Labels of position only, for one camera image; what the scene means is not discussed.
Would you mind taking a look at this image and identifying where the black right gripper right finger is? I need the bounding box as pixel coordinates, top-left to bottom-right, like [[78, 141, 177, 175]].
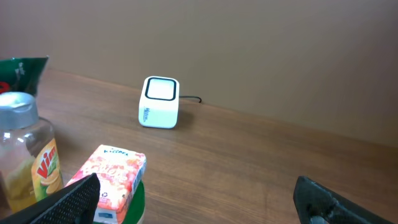
[[293, 176, 392, 224]]

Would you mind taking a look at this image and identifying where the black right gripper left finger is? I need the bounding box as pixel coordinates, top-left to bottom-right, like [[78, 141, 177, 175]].
[[1, 173, 100, 224]]

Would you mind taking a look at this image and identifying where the orange Kleenex tissue pack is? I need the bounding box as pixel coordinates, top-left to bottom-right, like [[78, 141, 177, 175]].
[[67, 144, 146, 223]]

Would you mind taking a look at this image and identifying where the yellow Vim bottle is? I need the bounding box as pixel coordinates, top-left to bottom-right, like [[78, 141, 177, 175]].
[[1, 91, 63, 213]]

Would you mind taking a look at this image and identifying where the green 3M gloves package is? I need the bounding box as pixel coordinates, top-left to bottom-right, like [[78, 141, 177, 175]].
[[1, 55, 49, 97]]

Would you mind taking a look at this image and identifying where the white barcode scanner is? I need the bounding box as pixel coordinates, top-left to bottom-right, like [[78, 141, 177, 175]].
[[138, 76, 180, 129]]

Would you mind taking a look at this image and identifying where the black scanner cable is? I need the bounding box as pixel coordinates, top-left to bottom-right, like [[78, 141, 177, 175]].
[[178, 95, 203, 104]]

